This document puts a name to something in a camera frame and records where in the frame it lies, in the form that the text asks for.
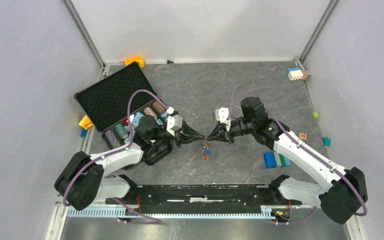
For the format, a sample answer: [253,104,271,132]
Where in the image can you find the small blue block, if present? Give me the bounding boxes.
[80,129,88,139]

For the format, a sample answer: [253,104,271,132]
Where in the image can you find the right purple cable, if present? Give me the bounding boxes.
[230,85,368,217]

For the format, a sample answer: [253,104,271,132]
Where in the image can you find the teal cube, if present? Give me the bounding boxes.
[322,136,332,147]

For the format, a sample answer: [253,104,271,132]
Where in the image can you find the black poker chip case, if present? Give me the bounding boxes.
[74,63,173,165]

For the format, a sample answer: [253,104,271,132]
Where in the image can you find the wooden letter H cube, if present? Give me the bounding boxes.
[299,132,308,140]

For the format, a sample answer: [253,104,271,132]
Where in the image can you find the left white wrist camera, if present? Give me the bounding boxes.
[166,106,183,137]

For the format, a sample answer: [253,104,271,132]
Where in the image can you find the keyring with blue red tags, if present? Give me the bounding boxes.
[202,139,212,161]

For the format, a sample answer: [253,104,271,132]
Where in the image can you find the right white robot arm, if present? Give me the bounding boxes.
[207,96,368,225]

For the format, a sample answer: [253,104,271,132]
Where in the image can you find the blue green white brick stack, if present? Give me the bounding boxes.
[263,152,291,169]

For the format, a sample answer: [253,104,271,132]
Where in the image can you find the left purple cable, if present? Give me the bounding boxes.
[62,89,173,207]

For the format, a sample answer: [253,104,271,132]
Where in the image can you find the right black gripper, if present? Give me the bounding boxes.
[207,118,256,144]

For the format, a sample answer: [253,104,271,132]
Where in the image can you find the orange toy brick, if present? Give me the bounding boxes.
[124,56,145,68]

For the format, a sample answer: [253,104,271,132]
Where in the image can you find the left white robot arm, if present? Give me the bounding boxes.
[54,114,205,210]

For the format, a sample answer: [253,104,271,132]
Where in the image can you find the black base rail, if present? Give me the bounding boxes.
[120,175,302,214]

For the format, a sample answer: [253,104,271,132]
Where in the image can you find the white slotted cable duct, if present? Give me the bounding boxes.
[67,206,275,220]

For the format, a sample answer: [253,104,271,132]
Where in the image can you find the blue white brown brick stack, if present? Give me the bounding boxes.
[287,67,308,81]

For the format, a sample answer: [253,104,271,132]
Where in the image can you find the purple cable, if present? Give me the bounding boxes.
[230,85,368,217]
[62,89,173,207]

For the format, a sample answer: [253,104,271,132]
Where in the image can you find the yellow orange brick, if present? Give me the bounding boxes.
[78,115,93,130]

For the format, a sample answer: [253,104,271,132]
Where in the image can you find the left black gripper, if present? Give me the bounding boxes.
[149,119,205,148]

